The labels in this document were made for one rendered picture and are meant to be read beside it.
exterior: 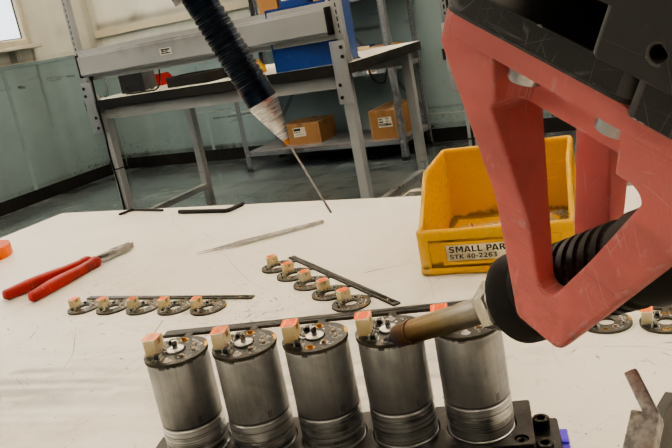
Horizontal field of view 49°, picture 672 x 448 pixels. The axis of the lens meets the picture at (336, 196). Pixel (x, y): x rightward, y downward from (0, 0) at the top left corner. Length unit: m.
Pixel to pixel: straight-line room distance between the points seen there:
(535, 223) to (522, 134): 0.02
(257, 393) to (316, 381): 0.02
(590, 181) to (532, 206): 0.03
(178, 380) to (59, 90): 5.88
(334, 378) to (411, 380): 0.03
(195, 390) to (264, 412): 0.03
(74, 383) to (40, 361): 0.06
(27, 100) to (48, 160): 0.47
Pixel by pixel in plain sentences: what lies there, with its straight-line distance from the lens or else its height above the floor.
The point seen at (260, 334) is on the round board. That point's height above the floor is 0.81.
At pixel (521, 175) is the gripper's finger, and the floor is 0.89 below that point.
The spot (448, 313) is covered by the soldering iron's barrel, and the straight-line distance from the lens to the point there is 0.23.
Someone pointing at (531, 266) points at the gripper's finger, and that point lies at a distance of 0.18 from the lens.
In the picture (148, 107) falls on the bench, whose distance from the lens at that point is 3.42.
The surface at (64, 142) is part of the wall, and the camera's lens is 6.11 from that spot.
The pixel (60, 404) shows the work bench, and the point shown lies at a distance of 0.45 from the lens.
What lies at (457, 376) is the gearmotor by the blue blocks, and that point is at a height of 0.80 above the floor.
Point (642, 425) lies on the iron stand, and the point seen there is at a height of 0.83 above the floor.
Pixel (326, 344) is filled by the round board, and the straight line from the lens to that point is 0.27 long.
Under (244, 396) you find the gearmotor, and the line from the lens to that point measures 0.29.
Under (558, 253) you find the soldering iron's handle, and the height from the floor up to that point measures 0.86.
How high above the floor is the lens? 0.93
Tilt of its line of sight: 13 degrees down
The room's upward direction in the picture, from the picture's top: 11 degrees counter-clockwise
